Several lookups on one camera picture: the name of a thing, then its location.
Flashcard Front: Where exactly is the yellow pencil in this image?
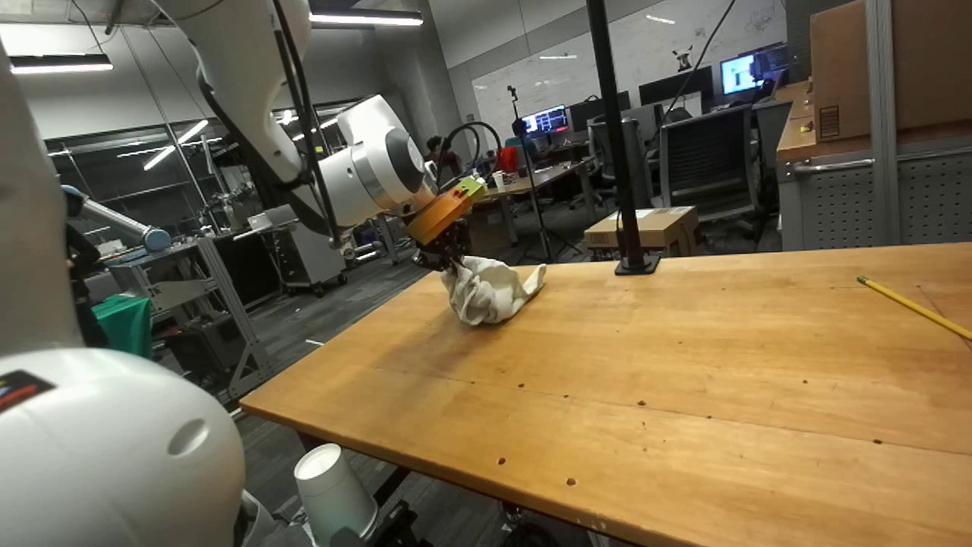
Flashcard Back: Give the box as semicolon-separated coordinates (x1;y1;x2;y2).
854;275;972;344

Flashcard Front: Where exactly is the lit computer monitor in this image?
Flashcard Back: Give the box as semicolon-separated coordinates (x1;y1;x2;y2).
717;42;788;100

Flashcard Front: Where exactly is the aluminium frame post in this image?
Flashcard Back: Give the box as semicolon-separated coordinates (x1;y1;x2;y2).
863;0;906;248

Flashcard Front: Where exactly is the black camera stand pole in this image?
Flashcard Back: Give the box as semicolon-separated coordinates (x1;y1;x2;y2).
587;0;663;281

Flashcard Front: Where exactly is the large cardboard box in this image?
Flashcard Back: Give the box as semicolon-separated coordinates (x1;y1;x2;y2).
804;0;972;143

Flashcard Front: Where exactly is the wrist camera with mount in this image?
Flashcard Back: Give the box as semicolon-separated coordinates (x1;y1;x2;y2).
404;176;485;250

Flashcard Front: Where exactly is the grey metal shelf table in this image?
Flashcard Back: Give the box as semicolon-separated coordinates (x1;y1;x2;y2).
102;236;280;408

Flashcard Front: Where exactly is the teal green bag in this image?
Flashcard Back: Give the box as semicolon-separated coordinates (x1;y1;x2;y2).
87;292;159;359

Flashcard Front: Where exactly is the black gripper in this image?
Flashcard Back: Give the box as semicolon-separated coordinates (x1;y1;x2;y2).
416;217;475;275

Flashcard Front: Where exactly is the white terry towel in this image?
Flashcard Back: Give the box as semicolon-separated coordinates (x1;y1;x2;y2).
440;252;551;328

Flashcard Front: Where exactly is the white paper cup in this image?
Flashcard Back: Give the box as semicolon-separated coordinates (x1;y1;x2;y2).
292;441;383;547

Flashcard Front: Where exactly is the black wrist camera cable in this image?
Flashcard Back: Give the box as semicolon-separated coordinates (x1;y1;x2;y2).
434;119;506;191

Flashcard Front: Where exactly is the grey perforated metal cabinet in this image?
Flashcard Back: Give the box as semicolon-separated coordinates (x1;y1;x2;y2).
775;124;972;252

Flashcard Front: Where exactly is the white equipment cart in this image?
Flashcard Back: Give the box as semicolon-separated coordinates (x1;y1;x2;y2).
245;208;349;299

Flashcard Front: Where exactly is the ceiling light strip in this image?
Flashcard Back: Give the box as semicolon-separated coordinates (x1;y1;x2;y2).
307;9;425;32
8;55;116;76

